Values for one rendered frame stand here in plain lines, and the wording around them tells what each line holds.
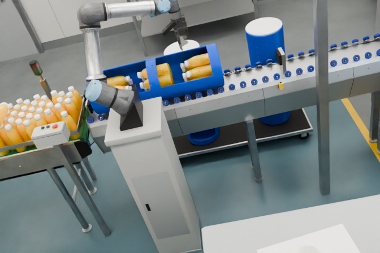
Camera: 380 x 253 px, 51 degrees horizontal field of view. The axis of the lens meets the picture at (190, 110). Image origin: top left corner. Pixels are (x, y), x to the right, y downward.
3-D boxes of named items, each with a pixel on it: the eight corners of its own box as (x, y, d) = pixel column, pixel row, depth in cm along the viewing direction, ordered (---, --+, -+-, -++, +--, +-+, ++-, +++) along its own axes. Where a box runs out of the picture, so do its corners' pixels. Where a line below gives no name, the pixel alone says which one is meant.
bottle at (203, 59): (214, 49, 261) (186, 55, 262) (215, 55, 256) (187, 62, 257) (215, 57, 266) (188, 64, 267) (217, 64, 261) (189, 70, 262)
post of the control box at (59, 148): (109, 235, 313) (56, 142, 253) (104, 236, 313) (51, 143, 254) (110, 231, 316) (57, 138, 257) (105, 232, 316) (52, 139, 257)
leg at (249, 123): (263, 180, 322) (253, 121, 285) (256, 182, 322) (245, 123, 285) (261, 175, 327) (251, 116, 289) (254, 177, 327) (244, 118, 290)
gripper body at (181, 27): (189, 35, 246) (184, 17, 239) (175, 39, 247) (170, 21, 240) (188, 30, 253) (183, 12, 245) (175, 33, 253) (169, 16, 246)
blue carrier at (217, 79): (227, 94, 265) (220, 60, 246) (99, 123, 271) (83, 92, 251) (219, 68, 286) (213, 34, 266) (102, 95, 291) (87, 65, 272)
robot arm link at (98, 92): (108, 108, 214) (84, 99, 210) (106, 105, 227) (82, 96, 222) (117, 88, 214) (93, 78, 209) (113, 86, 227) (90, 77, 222)
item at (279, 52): (286, 74, 269) (285, 54, 260) (281, 75, 269) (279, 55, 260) (283, 66, 277) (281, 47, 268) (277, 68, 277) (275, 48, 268)
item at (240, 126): (313, 141, 344) (312, 128, 335) (144, 175, 357) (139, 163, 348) (297, 105, 385) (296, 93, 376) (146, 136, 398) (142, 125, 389)
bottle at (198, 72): (219, 73, 264) (191, 79, 265) (216, 62, 264) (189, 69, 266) (219, 72, 257) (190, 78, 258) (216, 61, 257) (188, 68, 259)
